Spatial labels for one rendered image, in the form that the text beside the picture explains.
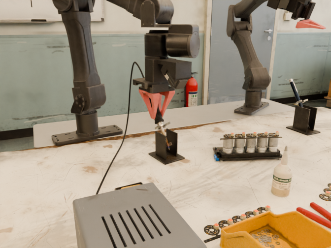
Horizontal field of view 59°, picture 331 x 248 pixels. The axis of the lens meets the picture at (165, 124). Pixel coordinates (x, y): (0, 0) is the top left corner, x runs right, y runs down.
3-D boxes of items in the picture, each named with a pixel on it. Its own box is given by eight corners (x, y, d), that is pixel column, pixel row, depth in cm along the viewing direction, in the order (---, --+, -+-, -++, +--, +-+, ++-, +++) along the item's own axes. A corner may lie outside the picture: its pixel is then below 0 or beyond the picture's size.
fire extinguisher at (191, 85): (182, 115, 365) (183, 71, 348) (193, 114, 371) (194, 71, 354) (187, 119, 352) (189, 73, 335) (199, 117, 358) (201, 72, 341)
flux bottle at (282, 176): (271, 196, 57) (278, 148, 54) (270, 187, 60) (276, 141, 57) (290, 198, 56) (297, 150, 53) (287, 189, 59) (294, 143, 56)
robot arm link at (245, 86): (271, 75, 112) (263, 73, 117) (250, 76, 110) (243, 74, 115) (269, 92, 114) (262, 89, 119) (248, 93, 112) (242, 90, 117)
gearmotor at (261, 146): (253, 152, 74) (255, 133, 73) (263, 151, 74) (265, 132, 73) (257, 156, 72) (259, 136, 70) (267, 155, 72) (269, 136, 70)
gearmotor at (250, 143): (243, 152, 74) (244, 133, 72) (252, 152, 74) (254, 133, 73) (246, 156, 72) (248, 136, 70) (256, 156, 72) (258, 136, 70)
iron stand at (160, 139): (173, 164, 78) (160, 130, 80) (190, 156, 71) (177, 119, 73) (153, 170, 75) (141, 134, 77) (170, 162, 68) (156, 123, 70)
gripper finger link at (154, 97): (176, 118, 74) (177, 81, 71) (152, 123, 70) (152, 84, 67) (161, 112, 80) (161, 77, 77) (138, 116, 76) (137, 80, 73)
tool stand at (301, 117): (303, 139, 97) (291, 108, 100) (329, 129, 88) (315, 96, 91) (290, 141, 95) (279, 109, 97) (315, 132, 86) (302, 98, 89)
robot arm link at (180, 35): (202, 56, 70) (205, 1, 66) (187, 59, 62) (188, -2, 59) (159, 53, 75) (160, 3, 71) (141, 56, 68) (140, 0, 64)
